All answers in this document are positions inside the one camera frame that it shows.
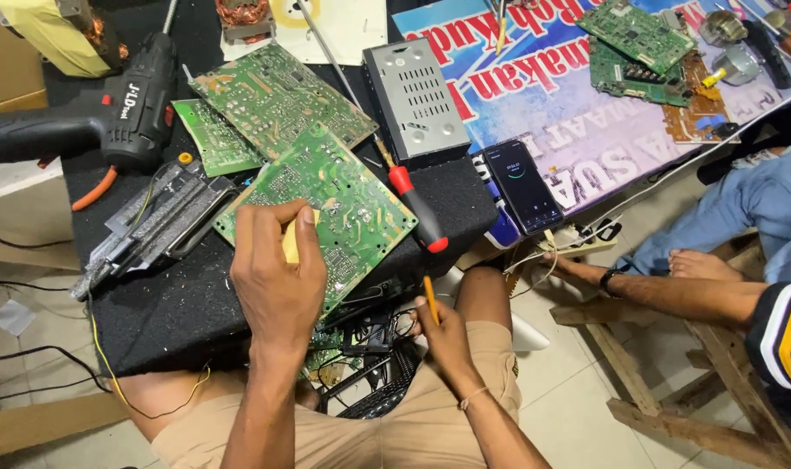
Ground person's left hand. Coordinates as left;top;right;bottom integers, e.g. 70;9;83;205
230;198;329;364

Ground person's right hand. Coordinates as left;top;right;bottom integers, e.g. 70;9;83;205
409;296;482;400

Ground orange handled soldering tool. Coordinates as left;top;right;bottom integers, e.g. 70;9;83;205
423;274;441;327

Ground yellow block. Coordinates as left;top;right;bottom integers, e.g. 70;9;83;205
281;208;321;264

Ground black plastic electronics parts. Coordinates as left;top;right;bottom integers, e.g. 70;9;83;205
302;277;424;419

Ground person's beige shorts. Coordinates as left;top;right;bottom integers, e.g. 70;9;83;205
149;320;523;469

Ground red black screwdriver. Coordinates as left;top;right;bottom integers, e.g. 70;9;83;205
295;0;450;254

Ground large green circuit board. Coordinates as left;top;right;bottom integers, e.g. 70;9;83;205
212;122;420;318

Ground black smartphone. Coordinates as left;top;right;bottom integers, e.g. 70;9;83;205
483;139;565;236

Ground cream power strip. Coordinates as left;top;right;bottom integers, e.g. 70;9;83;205
537;220;623;259

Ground silver black metal stereo box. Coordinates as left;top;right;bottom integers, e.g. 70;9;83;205
362;36;472;169

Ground printed blue banner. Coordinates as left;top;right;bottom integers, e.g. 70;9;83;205
392;0;791;250

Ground black carpeted speaker box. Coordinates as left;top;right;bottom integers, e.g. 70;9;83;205
43;0;501;379

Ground long green circuit board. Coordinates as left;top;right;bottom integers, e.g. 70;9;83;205
188;42;381;164

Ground small pale green circuit board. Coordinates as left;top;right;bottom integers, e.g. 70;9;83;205
171;98;267;178

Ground white yellow paper sheet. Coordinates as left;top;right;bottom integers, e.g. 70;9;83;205
220;0;389;66

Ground dark green circuit board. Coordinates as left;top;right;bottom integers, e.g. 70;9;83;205
589;36;694;109

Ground brown circuit board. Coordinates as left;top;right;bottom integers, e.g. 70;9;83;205
661;51;740;145

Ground copper wound motor core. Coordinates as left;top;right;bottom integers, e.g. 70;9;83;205
214;0;278;46

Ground green circuit board with connectors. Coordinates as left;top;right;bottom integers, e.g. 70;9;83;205
575;0;697;76

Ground wooden plank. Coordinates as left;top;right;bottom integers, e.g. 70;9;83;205
0;391;131;461

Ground silver small motor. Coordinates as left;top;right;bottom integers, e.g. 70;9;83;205
701;44;763;89

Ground white paper scrap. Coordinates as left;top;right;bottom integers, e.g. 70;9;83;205
0;299;38;337

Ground grey round motor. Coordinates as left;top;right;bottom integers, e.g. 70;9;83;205
698;9;749;48

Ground yellow taped transformer coil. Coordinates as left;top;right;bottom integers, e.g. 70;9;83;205
0;0;131;79

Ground brown cardboard box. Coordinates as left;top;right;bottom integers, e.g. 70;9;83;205
0;0;50;117

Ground thin wrist bracelet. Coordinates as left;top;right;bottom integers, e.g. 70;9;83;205
458;386;490;412

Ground white cable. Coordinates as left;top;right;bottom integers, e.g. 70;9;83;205
504;98;791;297

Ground wooden bench frame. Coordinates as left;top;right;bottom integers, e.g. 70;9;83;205
549;227;791;469

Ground yellow handled pliers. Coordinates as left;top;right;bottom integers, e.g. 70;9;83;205
485;0;521;57

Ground yellow wire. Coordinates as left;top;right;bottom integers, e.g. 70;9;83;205
88;169;212;421

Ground orange curved cable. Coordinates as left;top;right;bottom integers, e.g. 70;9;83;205
71;165;119;212

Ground black cordless drill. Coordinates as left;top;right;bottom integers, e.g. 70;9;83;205
0;0;179;175

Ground black floor cables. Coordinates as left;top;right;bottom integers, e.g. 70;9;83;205
0;227;113;405

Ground black tool handle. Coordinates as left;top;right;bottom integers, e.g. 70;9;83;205
741;20;791;91

